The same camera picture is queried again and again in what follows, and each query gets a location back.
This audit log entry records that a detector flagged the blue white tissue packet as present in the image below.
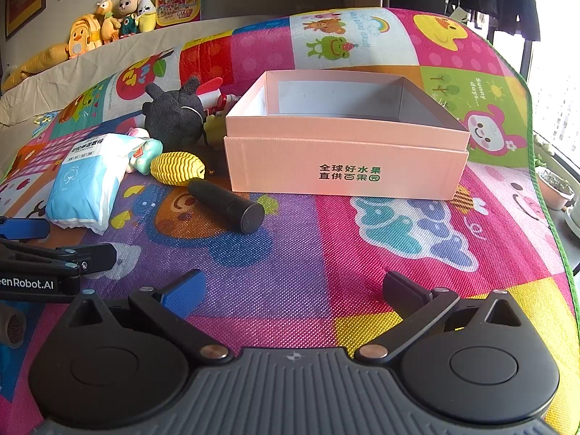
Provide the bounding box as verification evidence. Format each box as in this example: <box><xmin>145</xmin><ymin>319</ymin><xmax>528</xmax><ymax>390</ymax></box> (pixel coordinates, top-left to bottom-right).
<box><xmin>45</xmin><ymin>133</ymin><xmax>150</xmax><ymax>235</ymax></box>

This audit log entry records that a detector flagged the yellow corn toy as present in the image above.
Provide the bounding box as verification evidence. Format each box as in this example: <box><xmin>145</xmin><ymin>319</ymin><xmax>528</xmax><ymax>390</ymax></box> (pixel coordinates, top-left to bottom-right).
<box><xmin>150</xmin><ymin>151</ymin><xmax>207</xmax><ymax>186</ymax></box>

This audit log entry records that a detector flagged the yellow giraffe plush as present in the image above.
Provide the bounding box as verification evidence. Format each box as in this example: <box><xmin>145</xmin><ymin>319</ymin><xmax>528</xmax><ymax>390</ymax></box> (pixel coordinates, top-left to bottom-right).
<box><xmin>95</xmin><ymin>0</ymin><xmax>122</xmax><ymax>45</ymax></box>

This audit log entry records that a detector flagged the person's left hand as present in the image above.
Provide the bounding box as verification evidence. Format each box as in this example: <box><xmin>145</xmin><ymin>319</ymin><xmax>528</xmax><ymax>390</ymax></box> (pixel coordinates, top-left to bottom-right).
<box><xmin>0</xmin><ymin>303</ymin><xmax>25</xmax><ymax>350</ymax></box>

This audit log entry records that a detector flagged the pink plant pot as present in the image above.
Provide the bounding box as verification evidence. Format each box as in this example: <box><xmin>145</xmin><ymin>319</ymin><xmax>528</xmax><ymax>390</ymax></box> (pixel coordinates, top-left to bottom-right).
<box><xmin>535</xmin><ymin>165</ymin><xmax>576</xmax><ymax>211</ymax></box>

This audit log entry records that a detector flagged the black plush toy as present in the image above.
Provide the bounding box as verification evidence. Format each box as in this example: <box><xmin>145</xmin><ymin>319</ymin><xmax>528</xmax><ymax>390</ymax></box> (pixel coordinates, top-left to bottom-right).
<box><xmin>141</xmin><ymin>75</ymin><xmax>207</xmax><ymax>151</ymax></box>

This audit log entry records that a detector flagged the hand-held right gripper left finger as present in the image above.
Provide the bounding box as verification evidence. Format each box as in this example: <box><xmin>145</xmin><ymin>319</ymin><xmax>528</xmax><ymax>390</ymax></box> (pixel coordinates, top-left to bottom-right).
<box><xmin>66</xmin><ymin>269</ymin><xmax>229</xmax><ymax>363</ymax></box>

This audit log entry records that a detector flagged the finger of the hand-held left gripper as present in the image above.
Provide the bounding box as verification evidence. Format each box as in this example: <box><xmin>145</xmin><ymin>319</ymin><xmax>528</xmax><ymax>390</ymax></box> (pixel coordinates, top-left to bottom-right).
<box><xmin>0</xmin><ymin>216</ymin><xmax>51</xmax><ymax>242</ymax></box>
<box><xmin>0</xmin><ymin>236</ymin><xmax>119</xmax><ymax>276</ymax></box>

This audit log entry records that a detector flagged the black cylinder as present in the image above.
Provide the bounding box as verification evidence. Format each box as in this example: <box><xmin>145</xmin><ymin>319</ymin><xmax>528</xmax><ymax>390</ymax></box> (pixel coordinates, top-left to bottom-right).
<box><xmin>187</xmin><ymin>178</ymin><xmax>266</xmax><ymax>235</ymax></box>

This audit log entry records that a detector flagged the long yellow plush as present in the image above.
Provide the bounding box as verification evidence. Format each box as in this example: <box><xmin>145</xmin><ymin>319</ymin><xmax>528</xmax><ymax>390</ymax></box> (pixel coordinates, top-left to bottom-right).
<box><xmin>2</xmin><ymin>42</ymin><xmax>71</xmax><ymax>91</ymax></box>

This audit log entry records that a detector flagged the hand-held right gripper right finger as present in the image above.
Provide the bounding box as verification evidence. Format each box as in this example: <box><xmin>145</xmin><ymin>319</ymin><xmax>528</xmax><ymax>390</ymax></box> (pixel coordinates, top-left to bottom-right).
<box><xmin>355</xmin><ymin>271</ymin><xmax>538</xmax><ymax>363</ymax></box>

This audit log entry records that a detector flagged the yellow duck plush backpack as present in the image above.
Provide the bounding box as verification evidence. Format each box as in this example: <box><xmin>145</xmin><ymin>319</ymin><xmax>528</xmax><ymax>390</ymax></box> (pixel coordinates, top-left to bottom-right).
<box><xmin>68</xmin><ymin>13</ymin><xmax>104</xmax><ymax>59</ymax></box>

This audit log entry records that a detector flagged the window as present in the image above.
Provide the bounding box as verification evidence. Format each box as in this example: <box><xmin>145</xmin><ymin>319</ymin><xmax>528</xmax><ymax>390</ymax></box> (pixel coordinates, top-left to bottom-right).
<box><xmin>494</xmin><ymin>0</ymin><xmax>580</xmax><ymax>159</ymax></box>

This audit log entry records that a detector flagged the colourful printed play mat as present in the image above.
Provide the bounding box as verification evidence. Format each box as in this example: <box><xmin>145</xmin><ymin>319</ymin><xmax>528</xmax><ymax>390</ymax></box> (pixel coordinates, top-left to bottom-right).
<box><xmin>0</xmin><ymin>7</ymin><xmax>578</xmax><ymax>435</ymax></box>

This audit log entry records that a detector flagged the mint green pink toy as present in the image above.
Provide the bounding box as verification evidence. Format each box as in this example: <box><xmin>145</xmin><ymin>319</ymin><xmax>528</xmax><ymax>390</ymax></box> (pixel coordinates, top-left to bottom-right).
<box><xmin>123</xmin><ymin>127</ymin><xmax>164</xmax><ymax>177</ymax></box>

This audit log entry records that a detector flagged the red white rocket toy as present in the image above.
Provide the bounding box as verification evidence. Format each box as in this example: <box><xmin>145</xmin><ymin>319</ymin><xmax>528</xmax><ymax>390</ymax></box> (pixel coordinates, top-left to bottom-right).
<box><xmin>197</xmin><ymin>77</ymin><xmax>239</xmax><ymax>112</ymax></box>

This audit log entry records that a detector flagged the baby doll plush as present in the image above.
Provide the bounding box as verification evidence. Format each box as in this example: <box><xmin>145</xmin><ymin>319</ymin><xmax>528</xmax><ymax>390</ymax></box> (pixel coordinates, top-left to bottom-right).
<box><xmin>118</xmin><ymin>0</ymin><xmax>142</xmax><ymax>37</ymax></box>

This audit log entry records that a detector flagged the white banana plush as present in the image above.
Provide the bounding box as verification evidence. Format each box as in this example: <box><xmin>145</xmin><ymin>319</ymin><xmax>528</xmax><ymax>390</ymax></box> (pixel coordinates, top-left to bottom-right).
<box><xmin>136</xmin><ymin>0</ymin><xmax>158</xmax><ymax>33</ymax></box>

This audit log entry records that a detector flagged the small green potted plant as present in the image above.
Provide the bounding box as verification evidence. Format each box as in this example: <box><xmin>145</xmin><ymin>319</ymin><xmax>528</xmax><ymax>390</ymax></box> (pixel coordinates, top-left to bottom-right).
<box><xmin>534</xmin><ymin>138</ymin><xmax>556</xmax><ymax>168</ymax></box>

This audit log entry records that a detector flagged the pink cardboard box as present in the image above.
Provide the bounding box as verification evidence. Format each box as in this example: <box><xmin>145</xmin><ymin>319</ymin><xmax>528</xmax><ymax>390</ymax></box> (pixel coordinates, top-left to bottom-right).
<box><xmin>223</xmin><ymin>70</ymin><xmax>471</xmax><ymax>201</ymax></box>

